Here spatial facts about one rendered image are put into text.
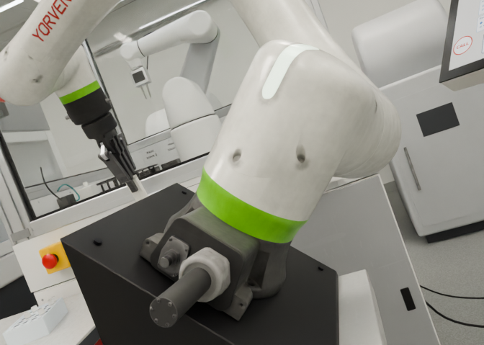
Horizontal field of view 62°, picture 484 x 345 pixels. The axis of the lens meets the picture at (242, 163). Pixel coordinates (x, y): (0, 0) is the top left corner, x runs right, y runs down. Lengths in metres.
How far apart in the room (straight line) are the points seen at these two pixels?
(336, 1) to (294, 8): 3.63
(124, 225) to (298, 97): 0.23
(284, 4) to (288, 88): 0.28
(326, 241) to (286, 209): 0.68
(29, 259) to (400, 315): 1.02
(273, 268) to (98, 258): 0.17
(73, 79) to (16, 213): 0.50
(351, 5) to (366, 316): 3.89
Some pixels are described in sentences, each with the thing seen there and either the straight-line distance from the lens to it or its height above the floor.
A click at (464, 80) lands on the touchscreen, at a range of 0.92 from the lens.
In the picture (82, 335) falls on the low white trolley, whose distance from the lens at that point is 0.86.
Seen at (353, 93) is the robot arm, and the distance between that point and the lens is 0.38.
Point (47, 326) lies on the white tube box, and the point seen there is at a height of 0.78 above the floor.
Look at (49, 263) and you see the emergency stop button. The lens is 1.19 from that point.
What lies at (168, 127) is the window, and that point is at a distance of 1.09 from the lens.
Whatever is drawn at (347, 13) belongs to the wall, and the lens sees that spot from 4.23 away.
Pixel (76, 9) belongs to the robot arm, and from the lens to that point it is 0.73.
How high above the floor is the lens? 0.99
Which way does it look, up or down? 3 degrees down
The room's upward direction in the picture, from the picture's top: 21 degrees counter-clockwise
